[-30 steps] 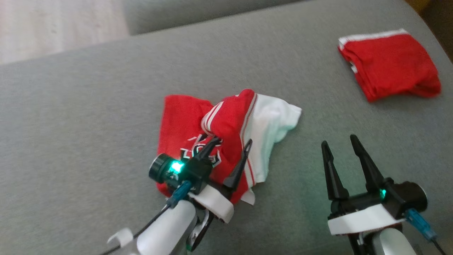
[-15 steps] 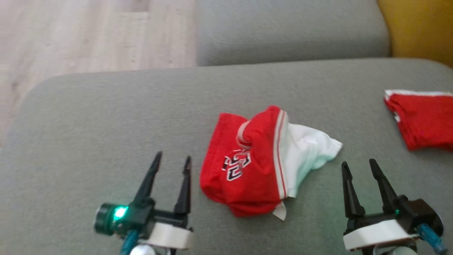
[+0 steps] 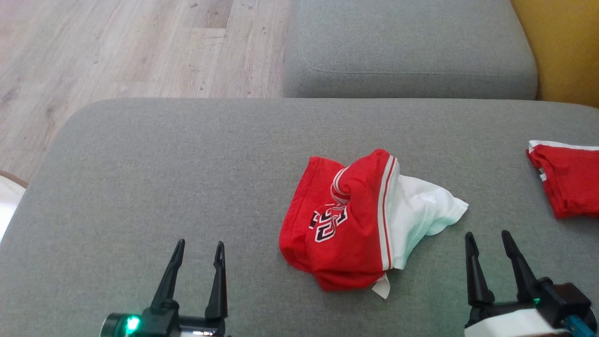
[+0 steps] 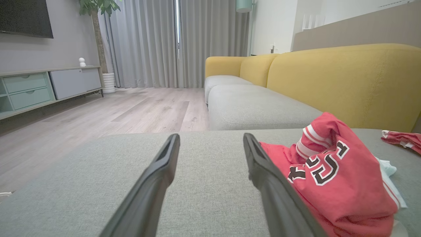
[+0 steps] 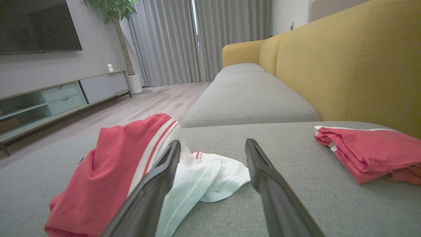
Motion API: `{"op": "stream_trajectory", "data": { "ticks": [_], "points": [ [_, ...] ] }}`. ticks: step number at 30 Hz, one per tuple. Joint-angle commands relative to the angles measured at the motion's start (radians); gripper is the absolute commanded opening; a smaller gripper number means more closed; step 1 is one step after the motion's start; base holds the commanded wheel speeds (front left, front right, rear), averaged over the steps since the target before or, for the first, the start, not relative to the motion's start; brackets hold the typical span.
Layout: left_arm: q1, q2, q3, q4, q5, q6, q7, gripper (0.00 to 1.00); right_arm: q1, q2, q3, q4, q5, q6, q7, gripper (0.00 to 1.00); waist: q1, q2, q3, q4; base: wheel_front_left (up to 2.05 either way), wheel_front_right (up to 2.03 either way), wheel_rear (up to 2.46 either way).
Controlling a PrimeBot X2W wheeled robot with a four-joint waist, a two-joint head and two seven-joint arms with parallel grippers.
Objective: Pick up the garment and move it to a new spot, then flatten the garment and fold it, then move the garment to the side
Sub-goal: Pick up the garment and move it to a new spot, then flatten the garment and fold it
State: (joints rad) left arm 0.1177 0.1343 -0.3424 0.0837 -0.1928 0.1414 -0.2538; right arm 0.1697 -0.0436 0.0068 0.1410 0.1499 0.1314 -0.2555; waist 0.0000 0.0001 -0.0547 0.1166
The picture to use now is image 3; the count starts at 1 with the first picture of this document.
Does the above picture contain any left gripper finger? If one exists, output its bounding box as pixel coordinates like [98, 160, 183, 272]
[150, 239, 186, 312]
[205, 241, 229, 322]

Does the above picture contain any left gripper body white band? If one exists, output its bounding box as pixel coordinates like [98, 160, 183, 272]
[139, 300, 231, 337]

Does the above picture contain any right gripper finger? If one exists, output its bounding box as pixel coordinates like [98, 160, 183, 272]
[464, 232, 496, 308]
[502, 229, 554, 303]

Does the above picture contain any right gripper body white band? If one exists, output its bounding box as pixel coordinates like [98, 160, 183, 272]
[463, 300, 571, 337]

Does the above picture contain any red and white jersey shirt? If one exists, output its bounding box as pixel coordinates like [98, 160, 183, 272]
[278, 148, 469, 300]

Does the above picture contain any red garment with white trim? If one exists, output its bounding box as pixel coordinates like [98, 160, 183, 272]
[526, 139, 599, 220]

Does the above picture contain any grey sofa seat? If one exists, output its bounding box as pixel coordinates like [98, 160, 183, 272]
[0, 97, 599, 337]

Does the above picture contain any grey sofa cushion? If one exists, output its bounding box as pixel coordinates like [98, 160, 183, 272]
[282, 0, 539, 100]

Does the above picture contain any blue connector cable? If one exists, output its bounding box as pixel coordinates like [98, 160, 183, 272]
[563, 315, 598, 337]

